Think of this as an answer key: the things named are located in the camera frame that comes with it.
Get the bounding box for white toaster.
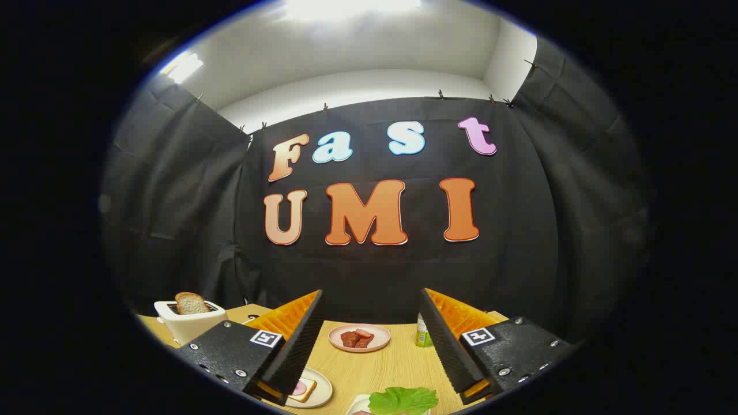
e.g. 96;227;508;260
154;299;228;345

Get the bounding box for white bread slice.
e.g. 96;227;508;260
288;378;318;403

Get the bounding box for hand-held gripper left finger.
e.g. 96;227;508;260
175;289;324;406

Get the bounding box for green lettuce leaf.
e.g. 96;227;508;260
368;387;439;415

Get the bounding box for black backdrop cloth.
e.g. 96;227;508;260
101;37;652;346

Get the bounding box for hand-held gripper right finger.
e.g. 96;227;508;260
419;288;578;405

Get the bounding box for round white plate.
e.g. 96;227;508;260
285;368;333;409

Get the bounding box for ceiling light panel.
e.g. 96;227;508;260
161;51;204;84

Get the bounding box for oblong white dish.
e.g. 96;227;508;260
346;394;430;415

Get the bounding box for toasted bread slice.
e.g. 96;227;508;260
175;292;211;315

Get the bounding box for green label metal bottle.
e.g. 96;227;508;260
415;313;434;348

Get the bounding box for pink plate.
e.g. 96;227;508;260
329;323;391;353

